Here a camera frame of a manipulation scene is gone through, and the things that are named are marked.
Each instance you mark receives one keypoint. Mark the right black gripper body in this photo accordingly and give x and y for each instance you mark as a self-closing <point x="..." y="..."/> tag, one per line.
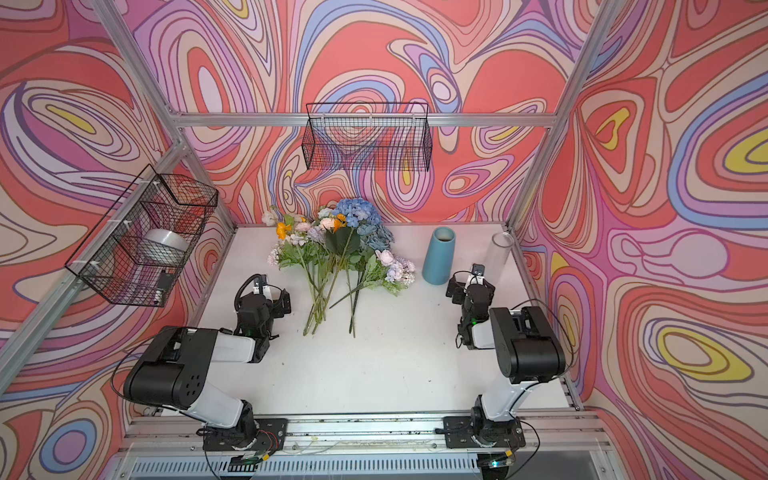
<point x="459" y="289"/>

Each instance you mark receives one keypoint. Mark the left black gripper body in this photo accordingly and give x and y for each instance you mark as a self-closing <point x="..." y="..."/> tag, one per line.
<point x="279" y="303"/>

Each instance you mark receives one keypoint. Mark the teal ceramic vase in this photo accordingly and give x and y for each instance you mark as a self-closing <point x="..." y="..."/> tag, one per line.
<point x="437" y="267"/>

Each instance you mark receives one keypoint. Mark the pink purple mixed bouquet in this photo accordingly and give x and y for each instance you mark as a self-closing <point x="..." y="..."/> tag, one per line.
<point x="300" y="246"/>

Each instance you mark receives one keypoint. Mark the light blue hydrangea stem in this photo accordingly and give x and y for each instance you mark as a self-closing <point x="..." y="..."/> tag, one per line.
<point x="340" y="225"/>

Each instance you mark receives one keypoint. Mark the white poppy flower stem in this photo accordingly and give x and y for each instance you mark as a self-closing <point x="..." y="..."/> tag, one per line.
<point x="297" y="245"/>

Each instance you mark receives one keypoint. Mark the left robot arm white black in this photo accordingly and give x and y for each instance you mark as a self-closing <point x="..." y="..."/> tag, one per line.
<point x="172" y="373"/>

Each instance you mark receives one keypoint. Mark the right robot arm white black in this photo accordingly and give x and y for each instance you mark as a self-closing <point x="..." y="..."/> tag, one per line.
<point x="528" y="354"/>

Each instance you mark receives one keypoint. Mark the clear glass vase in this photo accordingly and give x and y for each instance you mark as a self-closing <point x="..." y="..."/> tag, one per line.
<point x="497" y="255"/>

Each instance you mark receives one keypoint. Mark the pink rose green bouquet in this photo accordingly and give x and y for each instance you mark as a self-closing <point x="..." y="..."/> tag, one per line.
<point x="380" y="269"/>

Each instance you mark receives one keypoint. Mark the small black device in basket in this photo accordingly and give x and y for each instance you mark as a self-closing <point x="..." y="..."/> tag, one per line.
<point x="162" y="288"/>

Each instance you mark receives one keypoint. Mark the white tape roll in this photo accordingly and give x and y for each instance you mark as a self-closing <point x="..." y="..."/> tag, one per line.
<point x="163" y="247"/>

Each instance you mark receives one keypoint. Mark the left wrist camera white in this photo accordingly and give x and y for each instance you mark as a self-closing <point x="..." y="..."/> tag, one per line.
<point x="260" y="285"/>

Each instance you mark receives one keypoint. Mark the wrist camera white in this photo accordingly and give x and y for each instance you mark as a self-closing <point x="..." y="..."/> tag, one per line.
<point x="477" y="274"/>
<point x="260" y="285"/>

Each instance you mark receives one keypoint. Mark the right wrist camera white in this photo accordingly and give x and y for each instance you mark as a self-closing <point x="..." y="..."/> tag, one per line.
<point x="477" y="274"/>

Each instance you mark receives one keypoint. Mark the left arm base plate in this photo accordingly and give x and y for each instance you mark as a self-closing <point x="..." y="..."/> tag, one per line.
<point x="266" y="435"/>

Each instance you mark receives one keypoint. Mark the black wire basket left wall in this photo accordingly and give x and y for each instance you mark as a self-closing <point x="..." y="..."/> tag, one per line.
<point x="161" y="218"/>

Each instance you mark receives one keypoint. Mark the black wire basket wall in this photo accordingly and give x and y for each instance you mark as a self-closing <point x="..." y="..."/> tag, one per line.
<point x="367" y="136"/>
<point x="161" y="218"/>

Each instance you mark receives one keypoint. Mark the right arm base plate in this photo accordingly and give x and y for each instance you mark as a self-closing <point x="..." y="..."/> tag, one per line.
<point x="465" y="432"/>

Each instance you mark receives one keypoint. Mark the aluminium front rail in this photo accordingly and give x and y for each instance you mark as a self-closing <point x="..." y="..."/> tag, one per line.
<point x="410" y="432"/>

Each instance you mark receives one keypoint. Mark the black wire basket back wall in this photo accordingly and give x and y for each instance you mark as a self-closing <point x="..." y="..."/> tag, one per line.
<point x="367" y="136"/>

